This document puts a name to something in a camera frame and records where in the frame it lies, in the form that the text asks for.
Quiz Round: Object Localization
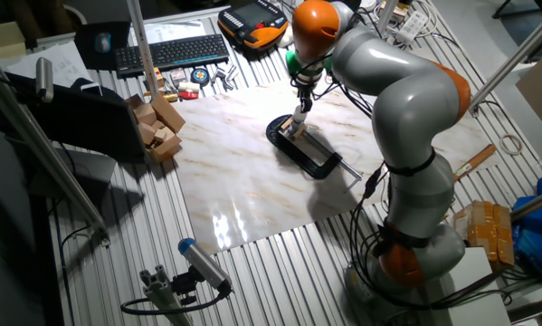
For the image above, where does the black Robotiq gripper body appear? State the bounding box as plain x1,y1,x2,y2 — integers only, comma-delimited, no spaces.
293,73,319,102

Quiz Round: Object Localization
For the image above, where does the black iron C-clamp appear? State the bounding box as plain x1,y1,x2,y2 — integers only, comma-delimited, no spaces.
265,113,364,187

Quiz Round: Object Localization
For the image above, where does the white egg-shaped object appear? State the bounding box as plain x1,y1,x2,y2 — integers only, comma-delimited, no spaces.
276,24,295,49

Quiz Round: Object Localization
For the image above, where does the silver metal pipe fitting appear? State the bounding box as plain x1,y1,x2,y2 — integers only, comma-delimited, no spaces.
210,63,241,91

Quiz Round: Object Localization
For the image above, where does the orange black teach pendant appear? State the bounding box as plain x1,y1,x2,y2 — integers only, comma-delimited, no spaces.
216,0,290,52

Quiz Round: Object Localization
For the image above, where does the marble pattern mat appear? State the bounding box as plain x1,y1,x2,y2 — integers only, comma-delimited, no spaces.
170,80,502,256

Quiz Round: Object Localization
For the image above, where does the black blue tape measure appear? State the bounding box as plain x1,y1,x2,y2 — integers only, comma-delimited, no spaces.
189,67,213,90

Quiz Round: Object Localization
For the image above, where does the white red pipe valve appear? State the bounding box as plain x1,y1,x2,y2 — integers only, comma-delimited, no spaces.
177,81,201,101

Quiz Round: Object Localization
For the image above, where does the white power strip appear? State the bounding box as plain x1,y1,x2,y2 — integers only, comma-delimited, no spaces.
394,9,430,46

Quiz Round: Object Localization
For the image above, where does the small red white box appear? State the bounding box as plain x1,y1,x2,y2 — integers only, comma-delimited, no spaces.
167,67,188,88

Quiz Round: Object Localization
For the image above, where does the brass pipe fitting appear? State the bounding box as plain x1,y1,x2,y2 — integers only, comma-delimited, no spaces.
143,90,180,103

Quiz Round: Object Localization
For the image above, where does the black keyboard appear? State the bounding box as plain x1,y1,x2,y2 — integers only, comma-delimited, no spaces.
113,33,231,80

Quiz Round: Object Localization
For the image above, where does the open cardboard box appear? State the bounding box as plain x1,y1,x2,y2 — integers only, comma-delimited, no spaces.
124,93,187,165

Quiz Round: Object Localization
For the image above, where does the printed paper sheet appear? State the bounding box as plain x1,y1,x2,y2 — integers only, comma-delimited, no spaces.
129,18,220,47

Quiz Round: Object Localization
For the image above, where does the wooden peg rack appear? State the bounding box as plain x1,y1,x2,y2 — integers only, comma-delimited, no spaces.
434,195,458,225

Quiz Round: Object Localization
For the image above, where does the dark computer mouse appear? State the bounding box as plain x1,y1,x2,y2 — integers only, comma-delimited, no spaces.
93,32,113,55

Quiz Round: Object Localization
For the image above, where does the taped cardboard package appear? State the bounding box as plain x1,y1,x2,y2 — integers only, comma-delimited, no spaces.
452,199,517,273

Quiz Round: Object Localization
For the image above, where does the black laptop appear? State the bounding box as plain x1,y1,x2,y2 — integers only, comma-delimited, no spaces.
1,72,147,201

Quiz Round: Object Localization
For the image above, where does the black mouse pad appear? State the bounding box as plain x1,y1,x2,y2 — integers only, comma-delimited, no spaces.
73,21,132,72

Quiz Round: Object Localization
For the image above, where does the short aluminium profile stand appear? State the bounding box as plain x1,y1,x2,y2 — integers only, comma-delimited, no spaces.
138,264,195,326

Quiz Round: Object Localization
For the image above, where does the white paper sheet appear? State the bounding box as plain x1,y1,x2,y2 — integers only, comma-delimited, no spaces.
5,41,93,90

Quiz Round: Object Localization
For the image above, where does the blue bag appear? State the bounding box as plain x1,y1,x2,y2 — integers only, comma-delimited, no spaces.
511,175,542,279

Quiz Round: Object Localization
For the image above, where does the long aluminium bar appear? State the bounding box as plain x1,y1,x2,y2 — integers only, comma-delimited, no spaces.
0,62,111,248

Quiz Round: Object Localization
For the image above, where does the tan cardboard box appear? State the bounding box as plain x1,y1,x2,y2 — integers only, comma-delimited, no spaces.
0,21,28,65

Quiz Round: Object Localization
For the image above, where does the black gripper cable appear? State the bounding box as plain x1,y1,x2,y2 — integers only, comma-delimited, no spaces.
289,53,374,120

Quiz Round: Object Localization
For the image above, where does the aluminium profile post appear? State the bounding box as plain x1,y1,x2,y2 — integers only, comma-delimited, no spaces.
376,0,399,28
125,0,159,99
509,185,542,224
461,1,542,119

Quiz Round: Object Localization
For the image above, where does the wooden handle hammer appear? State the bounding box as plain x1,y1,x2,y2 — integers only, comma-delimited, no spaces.
452,143,499,183

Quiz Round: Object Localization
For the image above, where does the silver camera blue cap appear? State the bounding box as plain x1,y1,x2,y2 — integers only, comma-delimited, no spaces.
176,236,233,293

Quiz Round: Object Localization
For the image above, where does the thin pale ring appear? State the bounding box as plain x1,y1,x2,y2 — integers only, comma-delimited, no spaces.
499,133,524,157

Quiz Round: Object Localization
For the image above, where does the black camera cable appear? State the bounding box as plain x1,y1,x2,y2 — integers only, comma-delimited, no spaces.
119,288,232,317

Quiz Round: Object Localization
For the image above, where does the silver camera on bar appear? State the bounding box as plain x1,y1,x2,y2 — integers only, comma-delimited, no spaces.
34,56,55,104

